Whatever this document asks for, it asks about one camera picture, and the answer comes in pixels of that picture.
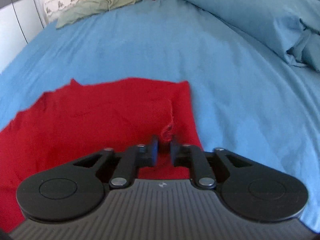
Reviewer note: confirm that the teal rolled duvet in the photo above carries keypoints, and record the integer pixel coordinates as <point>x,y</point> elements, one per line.
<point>290,28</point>

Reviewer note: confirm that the green pillow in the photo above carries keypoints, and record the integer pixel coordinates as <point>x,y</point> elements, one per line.
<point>87,8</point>

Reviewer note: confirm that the blue bed sheet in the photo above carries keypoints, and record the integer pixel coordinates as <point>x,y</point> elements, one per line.
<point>245,98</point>

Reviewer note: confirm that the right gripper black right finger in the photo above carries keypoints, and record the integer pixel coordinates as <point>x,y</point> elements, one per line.
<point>179,153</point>

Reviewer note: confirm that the white wardrobe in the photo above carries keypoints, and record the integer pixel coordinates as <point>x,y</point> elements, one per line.
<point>21,21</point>

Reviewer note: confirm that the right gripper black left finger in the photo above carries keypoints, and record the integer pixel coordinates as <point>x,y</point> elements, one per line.
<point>147,153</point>

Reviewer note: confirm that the red knit garment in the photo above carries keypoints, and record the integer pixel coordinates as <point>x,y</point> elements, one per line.
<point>77,120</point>

